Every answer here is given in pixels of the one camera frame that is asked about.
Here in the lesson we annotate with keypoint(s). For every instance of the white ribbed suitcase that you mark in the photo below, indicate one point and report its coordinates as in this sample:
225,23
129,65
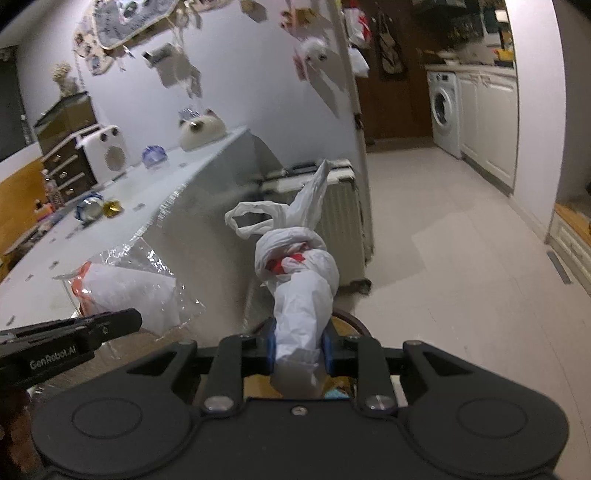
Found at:
341,224

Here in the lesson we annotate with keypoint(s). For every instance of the wall mounted clear shelf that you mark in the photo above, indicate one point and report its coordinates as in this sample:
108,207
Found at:
156,56

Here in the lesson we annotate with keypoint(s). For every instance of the crushed blue can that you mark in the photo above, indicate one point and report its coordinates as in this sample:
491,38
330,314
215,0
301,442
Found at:
90,208

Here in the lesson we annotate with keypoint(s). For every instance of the person left hand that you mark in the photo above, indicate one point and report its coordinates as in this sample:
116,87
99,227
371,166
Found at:
19,458

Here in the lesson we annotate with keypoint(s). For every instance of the glass fish tank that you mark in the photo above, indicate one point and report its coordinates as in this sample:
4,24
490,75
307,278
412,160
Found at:
70,114

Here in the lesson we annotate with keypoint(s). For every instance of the white plush sheep toy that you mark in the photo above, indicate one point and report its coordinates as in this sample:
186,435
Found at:
314,50

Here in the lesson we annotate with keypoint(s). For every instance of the knotted white plastic bag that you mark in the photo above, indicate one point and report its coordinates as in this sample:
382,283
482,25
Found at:
293,262

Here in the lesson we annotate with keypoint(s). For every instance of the cat shaped ceramic holder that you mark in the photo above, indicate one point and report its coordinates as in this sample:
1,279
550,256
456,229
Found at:
197,130

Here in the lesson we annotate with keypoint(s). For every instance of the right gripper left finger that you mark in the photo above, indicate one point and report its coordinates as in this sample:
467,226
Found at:
227,365

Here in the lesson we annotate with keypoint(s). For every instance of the white space heater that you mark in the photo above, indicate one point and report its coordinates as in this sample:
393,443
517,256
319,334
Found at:
106,153

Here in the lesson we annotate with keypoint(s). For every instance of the black drawer organizer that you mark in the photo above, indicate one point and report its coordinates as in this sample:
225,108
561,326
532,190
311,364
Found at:
68,166

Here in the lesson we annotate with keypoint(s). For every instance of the white washing machine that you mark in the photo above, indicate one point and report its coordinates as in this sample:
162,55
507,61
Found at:
445,111

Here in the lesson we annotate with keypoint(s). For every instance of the blue tissue pack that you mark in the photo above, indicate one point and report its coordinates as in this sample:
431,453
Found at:
153,155

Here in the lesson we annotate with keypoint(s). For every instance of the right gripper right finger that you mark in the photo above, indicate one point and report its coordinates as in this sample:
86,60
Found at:
362,359

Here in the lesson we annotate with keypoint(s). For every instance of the standing water bottle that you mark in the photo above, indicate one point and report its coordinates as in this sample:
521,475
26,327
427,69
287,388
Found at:
52,192

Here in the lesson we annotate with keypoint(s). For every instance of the white kitchen cabinets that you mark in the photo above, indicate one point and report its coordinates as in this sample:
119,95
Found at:
489,123

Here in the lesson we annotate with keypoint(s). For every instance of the clear bag with orange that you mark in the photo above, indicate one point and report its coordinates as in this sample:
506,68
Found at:
132,275

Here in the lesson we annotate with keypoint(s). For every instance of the gold foil wrapper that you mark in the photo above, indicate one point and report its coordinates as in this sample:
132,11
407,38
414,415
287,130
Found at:
112,208

